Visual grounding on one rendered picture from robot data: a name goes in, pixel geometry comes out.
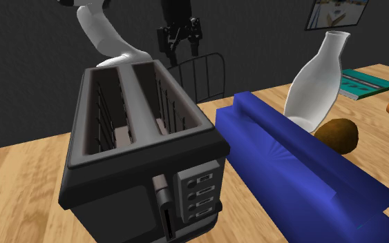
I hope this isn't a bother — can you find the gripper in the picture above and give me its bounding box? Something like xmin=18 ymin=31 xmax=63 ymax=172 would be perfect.
xmin=156 ymin=0 xmax=204 ymax=67

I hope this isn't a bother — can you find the black two-slot toaster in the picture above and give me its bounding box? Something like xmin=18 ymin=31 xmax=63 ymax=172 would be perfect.
xmin=58 ymin=59 xmax=231 ymax=243

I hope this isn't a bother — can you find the white vase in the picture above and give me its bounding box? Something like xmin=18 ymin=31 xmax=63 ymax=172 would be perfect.
xmin=283 ymin=30 xmax=352 ymax=134

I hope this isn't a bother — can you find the blue long box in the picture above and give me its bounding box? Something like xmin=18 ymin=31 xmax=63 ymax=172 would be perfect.
xmin=215 ymin=90 xmax=389 ymax=243

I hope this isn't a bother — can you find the brown kiwi fruit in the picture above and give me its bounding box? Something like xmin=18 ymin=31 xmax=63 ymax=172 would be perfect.
xmin=313 ymin=117 xmax=360 ymax=155

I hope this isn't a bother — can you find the teal book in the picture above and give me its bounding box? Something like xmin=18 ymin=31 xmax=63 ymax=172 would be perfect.
xmin=339 ymin=68 xmax=389 ymax=101

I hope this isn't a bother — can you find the wooden table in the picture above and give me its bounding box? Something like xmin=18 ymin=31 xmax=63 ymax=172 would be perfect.
xmin=0 ymin=63 xmax=389 ymax=243

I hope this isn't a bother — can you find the framed wall picture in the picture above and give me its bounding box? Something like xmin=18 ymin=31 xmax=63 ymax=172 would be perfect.
xmin=304 ymin=0 xmax=370 ymax=32

